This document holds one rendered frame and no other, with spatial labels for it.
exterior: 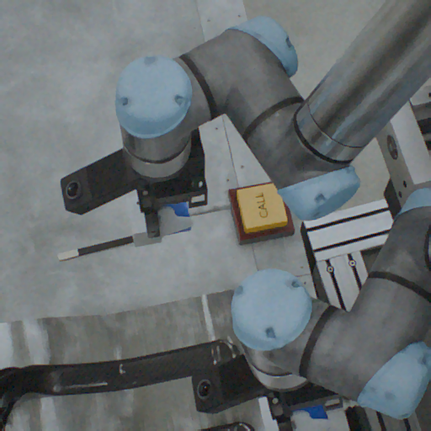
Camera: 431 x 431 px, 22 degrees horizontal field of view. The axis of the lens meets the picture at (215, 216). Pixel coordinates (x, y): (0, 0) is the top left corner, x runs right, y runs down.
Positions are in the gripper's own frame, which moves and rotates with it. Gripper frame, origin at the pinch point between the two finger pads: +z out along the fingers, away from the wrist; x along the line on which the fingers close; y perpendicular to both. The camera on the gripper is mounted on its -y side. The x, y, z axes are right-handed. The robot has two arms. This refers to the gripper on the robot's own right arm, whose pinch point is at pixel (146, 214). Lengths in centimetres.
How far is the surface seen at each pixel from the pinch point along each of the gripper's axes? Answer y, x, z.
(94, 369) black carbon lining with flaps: -10.2, -17.3, 5.3
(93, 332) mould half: -9.4, -12.4, 5.3
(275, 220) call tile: 17.6, -0.2, 11.3
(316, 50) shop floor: 48, 68, 95
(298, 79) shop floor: 42, 61, 95
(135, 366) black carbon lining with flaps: -5.1, -17.5, 7.1
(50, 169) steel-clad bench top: -12.0, 15.1, 15.0
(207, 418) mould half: 2.6, -26.1, 6.3
